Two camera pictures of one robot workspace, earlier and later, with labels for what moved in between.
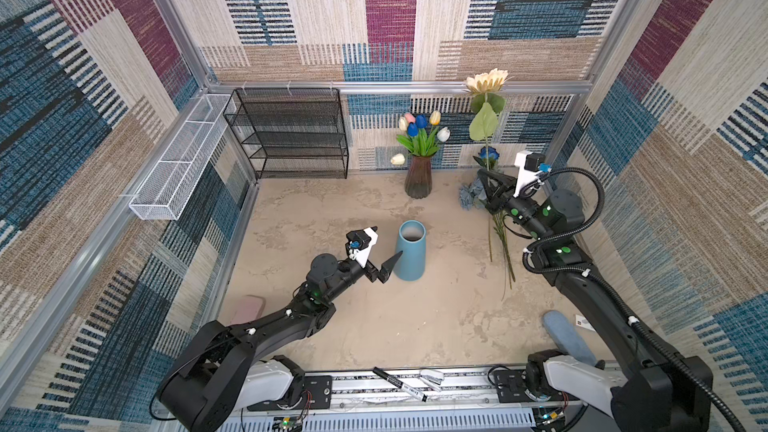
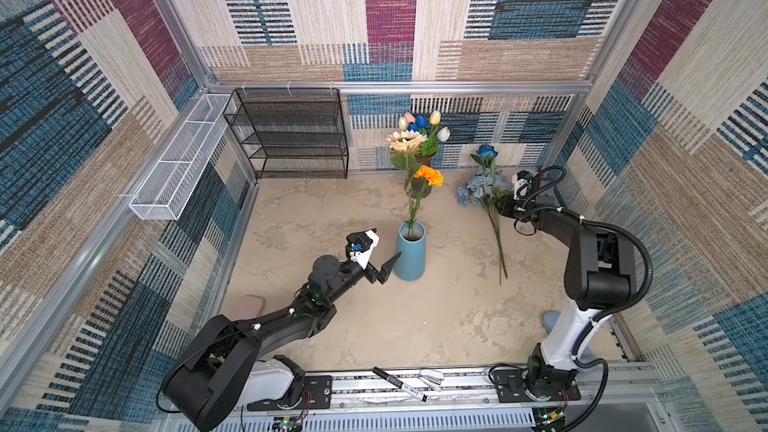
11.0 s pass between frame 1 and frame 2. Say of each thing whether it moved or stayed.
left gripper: stayed
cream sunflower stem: moved
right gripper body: stayed
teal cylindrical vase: stayed
